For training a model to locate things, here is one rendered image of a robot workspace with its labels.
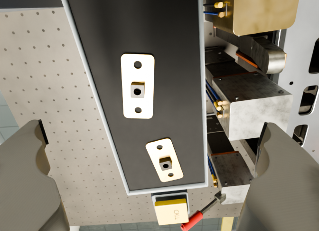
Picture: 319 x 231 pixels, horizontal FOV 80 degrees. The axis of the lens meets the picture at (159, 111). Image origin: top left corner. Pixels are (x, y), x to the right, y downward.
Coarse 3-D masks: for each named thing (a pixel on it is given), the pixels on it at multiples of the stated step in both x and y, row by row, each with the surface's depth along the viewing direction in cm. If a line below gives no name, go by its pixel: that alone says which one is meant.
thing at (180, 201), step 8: (168, 200) 36; (176, 200) 36; (184, 200) 36; (160, 208) 36; (168, 208) 36; (176, 208) 36; (184, 208) 36; (160, 216) 37; (168, 216) 37; (176, 216) 37; (184, 216) 37; (160, 224) 38
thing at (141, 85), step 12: (132, 60) 22; (144, 60) 22; (132, 72) 23; (144, 72) 23; (132, 84) 23; (144, 84) 23; (132, 96) 23; (144, 96) 24; (132, 108) 25; (144, 108) 25
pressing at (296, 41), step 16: (304, 0) 34; (304, 16) 35; (288, 32) 36; (304, 32) 36; (288, 48) 38; (304, 48) 38; (288, 64) 39; (304, 64) 39; (272, 80) 40; (288, 80) 41; (304, 80) 41; (288, 128) 47; (304, 144) 49; (256, 160) 53; (256, 176) 55
